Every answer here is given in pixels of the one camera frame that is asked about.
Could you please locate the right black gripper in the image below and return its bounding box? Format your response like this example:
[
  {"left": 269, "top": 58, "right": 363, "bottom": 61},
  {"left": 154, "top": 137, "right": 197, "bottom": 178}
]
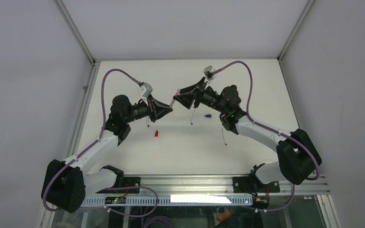
[{"left": 173, "top": 77, "right": 228, "bottom": 115}]

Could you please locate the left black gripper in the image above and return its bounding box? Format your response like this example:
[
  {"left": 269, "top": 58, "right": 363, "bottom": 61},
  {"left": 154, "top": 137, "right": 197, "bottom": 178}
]
[{"left": 124, "top": 94, "right": 172, "bottom": 124}]

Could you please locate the white red-tip pen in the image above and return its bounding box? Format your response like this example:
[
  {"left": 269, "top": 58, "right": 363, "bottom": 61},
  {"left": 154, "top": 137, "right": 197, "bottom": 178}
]
[{"left": 221, "top": 129, "right": 228, "bottom": 146}]

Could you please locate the pink highlighter pen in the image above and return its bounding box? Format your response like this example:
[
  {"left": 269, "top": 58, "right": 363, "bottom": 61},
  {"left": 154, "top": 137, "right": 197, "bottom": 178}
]
[{"left": 169, "top": 89, "right": 180, "bottom": 108}]

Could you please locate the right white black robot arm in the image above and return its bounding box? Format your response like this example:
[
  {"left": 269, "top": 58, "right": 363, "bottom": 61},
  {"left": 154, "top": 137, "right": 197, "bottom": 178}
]
[{"left": 173, "top": 78, "right": 322, "bottom": 192}]

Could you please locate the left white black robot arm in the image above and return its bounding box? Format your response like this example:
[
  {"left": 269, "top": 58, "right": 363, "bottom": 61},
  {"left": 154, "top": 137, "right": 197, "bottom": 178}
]
[{"left": 41, "top": 95, "right": 173, "bottom": 213}]

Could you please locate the orange object under table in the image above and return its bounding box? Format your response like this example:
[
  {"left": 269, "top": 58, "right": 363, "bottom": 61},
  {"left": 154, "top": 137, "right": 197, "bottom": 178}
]
[{"left": 215, "top": 207, "right": 235, "bottom": 223}]

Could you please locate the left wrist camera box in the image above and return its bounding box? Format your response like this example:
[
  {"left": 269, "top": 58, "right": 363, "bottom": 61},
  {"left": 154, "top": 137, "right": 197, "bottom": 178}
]
[{"left": 138, "top": 82, "right": 153, "bottom": 103}]

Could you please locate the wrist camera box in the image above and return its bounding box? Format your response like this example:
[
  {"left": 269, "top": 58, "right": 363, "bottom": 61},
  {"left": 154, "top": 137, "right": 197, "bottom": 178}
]
[
  {"left": 203, "top": 66, "right": 214, "bottom": 83},
  {"left": 138, "top": 82, "right": 153, "bottom": 103}
]

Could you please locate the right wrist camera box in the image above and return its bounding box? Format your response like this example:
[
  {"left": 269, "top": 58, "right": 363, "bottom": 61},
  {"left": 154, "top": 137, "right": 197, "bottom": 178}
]
[{"left": 203, "top": 66, "right": 214, "bottom": 83}]

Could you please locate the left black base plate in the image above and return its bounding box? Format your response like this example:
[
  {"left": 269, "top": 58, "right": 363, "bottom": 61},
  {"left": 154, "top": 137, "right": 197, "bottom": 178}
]
[{"left": 121, "top": 177, "right": 141, "bottom": 194}]

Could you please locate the white slotted cable duct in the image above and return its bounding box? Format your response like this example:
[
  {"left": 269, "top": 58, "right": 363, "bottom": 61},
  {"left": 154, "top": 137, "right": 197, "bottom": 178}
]
[{"left": 81, "top": 195, "right": 253, "bottom": 207}]

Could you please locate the aluminium mounting rail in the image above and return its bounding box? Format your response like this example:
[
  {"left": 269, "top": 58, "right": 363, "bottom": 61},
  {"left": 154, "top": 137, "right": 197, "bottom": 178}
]
[{"left": 125, "top": 174, "right": 331, "bottom": 196}]

